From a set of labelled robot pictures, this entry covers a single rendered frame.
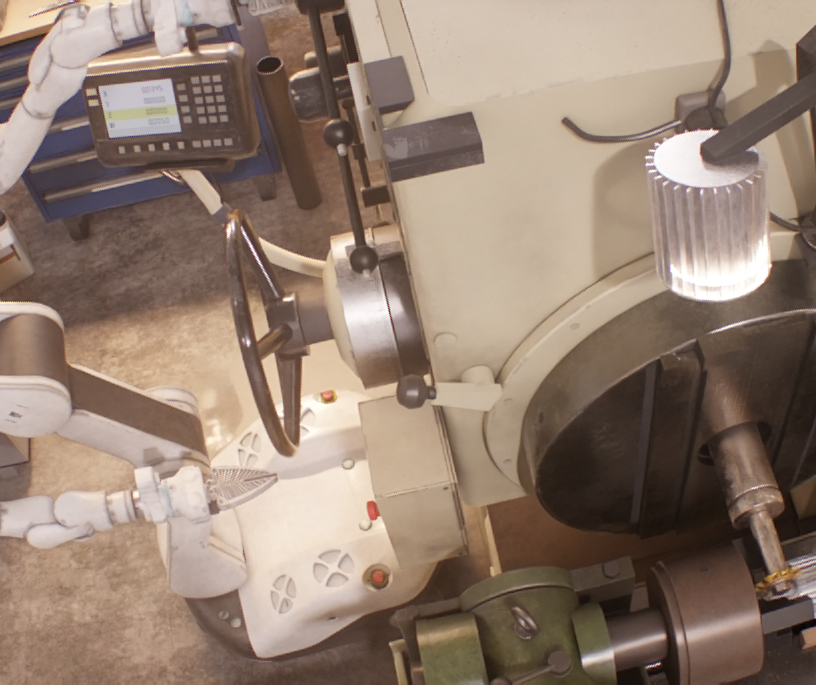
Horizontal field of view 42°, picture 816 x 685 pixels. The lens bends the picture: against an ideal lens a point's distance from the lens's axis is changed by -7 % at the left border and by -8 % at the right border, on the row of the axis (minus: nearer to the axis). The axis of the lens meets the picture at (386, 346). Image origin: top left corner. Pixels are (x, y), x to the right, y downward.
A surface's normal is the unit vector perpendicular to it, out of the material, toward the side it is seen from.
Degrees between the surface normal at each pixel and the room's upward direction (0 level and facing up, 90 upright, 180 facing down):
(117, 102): 71
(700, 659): 47
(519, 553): 0
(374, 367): 81
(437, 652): 9
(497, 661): 32
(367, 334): 55
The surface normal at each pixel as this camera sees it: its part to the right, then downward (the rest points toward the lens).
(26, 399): 0.32, 0.66
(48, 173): 0.11, 0.82
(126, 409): 0.74, -0.53
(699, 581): -0.18, -0.72
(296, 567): -0.70, -0.25
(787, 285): 0.01, -0.58
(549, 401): -0.93, -0.07
